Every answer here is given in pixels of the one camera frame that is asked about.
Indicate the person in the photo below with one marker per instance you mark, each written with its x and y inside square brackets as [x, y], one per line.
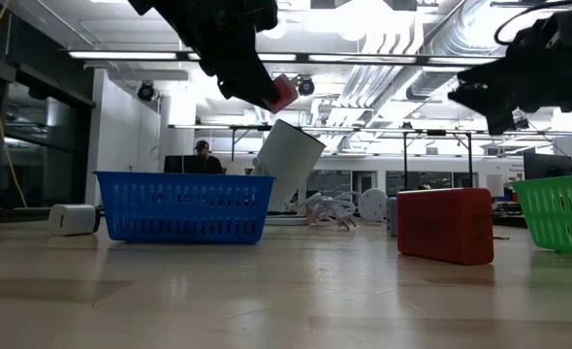
[208, 162]

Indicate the black ceiling spotlight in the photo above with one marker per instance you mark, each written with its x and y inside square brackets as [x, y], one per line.
[146, 91]
[306, 86]

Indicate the black computer monitor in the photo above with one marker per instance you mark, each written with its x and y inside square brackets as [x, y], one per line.
[184, 165]
[548, 166]

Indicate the light blue wall charger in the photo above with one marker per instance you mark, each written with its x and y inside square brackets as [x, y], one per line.
[391, 215]

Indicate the green plastic basket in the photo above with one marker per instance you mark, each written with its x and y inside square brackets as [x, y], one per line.
[557, 184]

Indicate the white panel box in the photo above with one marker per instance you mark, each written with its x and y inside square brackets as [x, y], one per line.
[495, 185]

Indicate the pink small plug charger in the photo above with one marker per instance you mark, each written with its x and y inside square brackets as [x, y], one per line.
[283, 92]

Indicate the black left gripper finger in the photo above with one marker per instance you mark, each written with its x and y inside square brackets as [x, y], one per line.
[247, 82]

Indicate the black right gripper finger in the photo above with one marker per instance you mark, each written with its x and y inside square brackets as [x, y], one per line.
[497, 89]
[463, 96]

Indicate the white desk lamp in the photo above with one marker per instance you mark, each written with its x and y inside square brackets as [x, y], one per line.
[291, 160]

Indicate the blue plastic basket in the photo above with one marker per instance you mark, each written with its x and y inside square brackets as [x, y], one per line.
[184, 180]

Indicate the white cube plug charger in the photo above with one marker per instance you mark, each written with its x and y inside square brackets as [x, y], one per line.
[73, 219]

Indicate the white round puck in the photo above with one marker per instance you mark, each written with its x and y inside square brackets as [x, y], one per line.
[372, 205]

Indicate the red wall charger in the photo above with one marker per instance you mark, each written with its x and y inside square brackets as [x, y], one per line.
[443, 225]

